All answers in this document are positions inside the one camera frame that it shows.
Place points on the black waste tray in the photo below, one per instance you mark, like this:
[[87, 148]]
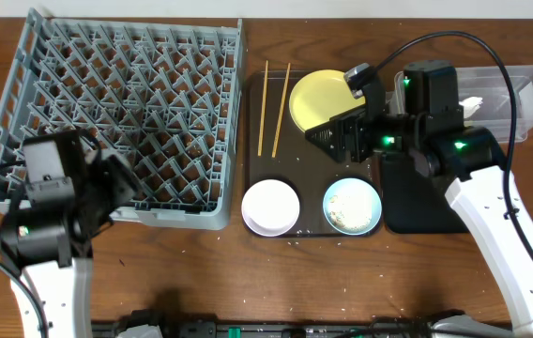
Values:
[[411, 204]]

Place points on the white bowl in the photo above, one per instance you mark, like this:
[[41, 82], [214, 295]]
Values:
[[270, 208]]

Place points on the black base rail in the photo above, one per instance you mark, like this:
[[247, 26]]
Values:
[[148, 323]]

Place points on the light blue bowl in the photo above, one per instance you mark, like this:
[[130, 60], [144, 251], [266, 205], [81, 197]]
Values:
[[355, 187]]

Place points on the clear plastic waste bin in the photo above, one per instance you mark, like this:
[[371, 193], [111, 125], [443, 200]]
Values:
[[506, 94]]

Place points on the wooden chopstick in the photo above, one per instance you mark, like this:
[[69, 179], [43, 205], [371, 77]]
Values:
[[281, 112], [263, 111]]

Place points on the rice and food scraps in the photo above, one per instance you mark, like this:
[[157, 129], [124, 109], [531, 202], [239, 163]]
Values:
[[350, 213]]

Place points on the white napkin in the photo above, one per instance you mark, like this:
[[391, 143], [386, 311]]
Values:
[[471, 106]]

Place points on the grey plastic dish rack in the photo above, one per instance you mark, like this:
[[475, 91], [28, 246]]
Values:
[[166, 97]]

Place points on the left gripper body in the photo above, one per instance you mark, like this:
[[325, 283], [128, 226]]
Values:
[[119, 177]]

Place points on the dark brown serving tray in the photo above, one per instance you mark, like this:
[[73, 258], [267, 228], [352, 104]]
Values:
[[303, 166]]

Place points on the yellow plate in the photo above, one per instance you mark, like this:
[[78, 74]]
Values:
[[319, 96]]

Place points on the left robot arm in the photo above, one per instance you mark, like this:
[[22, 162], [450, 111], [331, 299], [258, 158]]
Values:
[[72, 187]]

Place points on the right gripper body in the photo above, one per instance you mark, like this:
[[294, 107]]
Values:
[[385, 135]]

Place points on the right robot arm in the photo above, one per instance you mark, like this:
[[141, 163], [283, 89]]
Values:
[[465, 163]]

